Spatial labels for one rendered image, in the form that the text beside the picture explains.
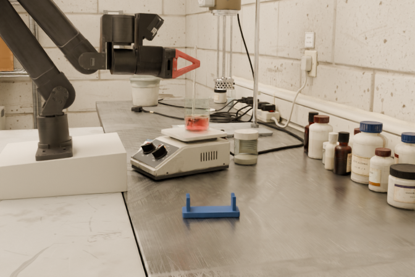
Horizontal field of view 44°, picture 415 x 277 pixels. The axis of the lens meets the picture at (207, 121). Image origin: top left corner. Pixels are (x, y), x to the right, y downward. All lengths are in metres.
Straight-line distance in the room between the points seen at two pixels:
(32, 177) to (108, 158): 0.15
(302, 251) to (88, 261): 0.31
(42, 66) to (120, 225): 0.38
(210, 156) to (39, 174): 0.38
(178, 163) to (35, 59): 0.37
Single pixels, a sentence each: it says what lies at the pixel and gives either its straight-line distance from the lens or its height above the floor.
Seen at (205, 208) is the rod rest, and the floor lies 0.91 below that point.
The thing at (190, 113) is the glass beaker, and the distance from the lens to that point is 1.17.
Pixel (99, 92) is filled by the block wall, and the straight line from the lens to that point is 3.63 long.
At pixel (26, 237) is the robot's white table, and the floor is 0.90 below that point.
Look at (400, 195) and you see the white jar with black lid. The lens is 1.00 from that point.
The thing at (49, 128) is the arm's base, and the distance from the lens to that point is 1.09.
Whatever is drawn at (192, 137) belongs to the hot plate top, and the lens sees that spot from 1.13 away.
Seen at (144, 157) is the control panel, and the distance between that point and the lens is 1.17.
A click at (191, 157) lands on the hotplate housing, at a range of 1.13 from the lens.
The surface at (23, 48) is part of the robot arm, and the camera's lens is 1.08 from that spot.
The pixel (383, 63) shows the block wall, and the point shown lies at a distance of 1.38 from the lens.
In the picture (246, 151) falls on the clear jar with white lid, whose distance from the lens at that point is 1.23.
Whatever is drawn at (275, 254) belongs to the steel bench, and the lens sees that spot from 0.76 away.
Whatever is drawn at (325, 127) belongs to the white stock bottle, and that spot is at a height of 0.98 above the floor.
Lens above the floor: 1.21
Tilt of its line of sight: 10 degrees down
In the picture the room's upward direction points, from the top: straight up
